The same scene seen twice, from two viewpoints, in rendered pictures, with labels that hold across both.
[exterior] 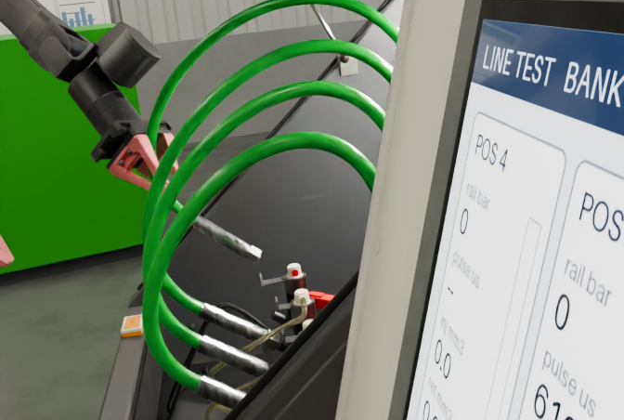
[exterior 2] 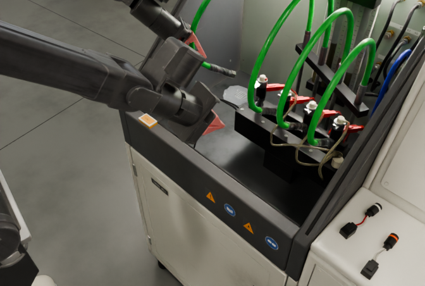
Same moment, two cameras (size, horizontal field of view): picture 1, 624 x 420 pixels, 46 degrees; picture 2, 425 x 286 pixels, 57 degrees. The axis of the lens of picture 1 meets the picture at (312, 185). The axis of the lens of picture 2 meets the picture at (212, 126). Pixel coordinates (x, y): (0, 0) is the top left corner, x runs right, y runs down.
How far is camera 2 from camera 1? 80 cm
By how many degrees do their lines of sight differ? 44
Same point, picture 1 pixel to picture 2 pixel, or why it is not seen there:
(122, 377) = (181, 147)
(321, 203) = (202, 31)
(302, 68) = not seen: outside the picture
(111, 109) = (168, 19)
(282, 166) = (188, 18)
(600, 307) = not seen: outside the picture
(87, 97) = (152, 14)
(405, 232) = not seen: outside the picture
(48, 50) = not seen: outside the picture
